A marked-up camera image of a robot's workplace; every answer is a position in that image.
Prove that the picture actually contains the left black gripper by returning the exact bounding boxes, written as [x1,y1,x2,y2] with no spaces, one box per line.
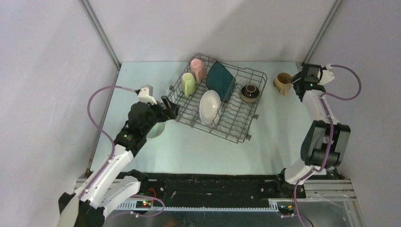
[142,95,179,135]

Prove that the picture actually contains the tan ceramic mug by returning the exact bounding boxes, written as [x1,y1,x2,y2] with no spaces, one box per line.
[273,72,292,96]

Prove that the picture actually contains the light green ceramic mug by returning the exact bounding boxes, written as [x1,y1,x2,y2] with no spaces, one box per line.
[181,73,197,97]

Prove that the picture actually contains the green glazed bowl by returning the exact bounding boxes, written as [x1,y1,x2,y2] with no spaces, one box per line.
[147,122,165,139]

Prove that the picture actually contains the white ceramic plate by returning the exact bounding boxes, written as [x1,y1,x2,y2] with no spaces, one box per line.
[199,90,221,127]

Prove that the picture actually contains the pink ceramic mug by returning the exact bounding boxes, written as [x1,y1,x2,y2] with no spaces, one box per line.
[190,58,207,84]

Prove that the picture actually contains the brown patterned bowl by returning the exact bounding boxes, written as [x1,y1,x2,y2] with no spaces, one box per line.
[240,84,261,103]

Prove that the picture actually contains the teal square plate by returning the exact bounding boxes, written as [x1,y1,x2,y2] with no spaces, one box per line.
[206,61,236,103]

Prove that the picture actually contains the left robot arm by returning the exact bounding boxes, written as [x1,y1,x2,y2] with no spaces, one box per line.
[57,96,180,227]

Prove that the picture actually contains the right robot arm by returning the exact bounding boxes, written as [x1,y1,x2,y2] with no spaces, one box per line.
[275,63,351,198]

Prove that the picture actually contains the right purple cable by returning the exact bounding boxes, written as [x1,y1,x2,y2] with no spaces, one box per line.
[280,64,362,227]

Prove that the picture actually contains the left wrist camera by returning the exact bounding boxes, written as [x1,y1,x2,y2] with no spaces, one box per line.
[136,85,157,105]

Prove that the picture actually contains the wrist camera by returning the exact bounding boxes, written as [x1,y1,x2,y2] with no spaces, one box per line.
[136,85,157,105]
[318,63,335,86]

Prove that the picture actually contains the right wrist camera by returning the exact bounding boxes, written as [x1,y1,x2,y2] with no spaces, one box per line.
[318,63,335,86]

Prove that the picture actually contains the grey wire dish rack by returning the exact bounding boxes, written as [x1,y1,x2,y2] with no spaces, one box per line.
[167,54,267,143]

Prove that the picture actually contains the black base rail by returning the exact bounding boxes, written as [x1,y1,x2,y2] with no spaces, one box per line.
[86,170,345,209]

